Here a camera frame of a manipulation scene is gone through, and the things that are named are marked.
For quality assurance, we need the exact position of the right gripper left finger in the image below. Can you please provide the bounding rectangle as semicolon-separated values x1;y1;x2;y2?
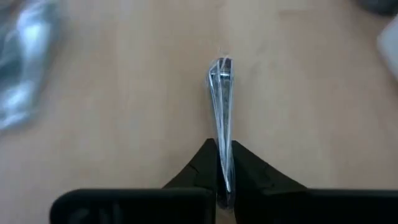
49;138;218;224

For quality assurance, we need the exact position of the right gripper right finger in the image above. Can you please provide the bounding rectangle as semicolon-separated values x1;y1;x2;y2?
232;140;398;224

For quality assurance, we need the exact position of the metal nail clipper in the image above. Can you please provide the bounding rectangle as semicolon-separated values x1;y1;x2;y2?
205;55;237;210

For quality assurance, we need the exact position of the light blue toothbrush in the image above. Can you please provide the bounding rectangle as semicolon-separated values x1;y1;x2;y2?
0;0;65;132

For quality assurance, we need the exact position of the white plastic bin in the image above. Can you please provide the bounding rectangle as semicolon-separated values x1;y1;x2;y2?
375;14;398;80

